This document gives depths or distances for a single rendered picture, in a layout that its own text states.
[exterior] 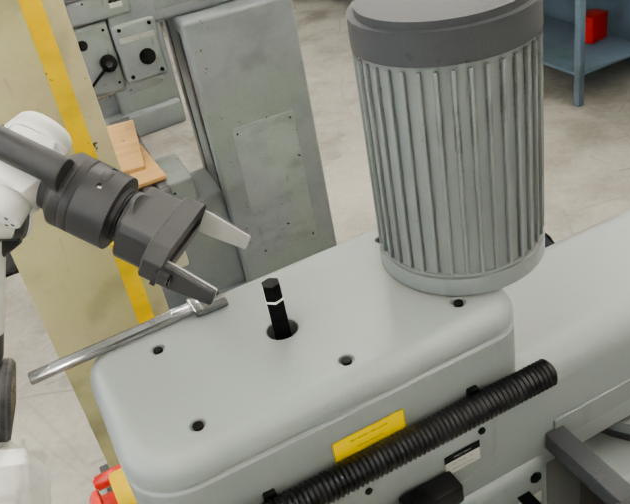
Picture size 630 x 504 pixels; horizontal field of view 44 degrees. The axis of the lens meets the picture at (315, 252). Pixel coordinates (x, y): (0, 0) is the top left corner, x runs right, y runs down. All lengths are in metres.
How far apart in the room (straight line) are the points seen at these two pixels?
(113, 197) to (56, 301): 1.96
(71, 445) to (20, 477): 2.53
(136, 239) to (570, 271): 0.62
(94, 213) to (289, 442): 0.32
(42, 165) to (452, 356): 0.48
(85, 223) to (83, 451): 2.90
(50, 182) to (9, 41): 1.64
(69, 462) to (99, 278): 1.16
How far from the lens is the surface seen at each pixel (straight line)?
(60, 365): 0.96
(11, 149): 0.87
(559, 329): 1.07
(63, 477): 3.66
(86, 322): 2.87
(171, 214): 0.87
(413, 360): 0.85
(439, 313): 0.89
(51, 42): 2.49
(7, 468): 1.25
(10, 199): 0.89
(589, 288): 1.14
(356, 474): 0.85
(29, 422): 4.01
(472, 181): 0.83
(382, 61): 0.79
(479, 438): 1.01
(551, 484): 1.38
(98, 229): 0.86
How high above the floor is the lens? 2.45
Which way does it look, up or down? 33 degrees down
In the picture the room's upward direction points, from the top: 11 degrees counter-clockwise
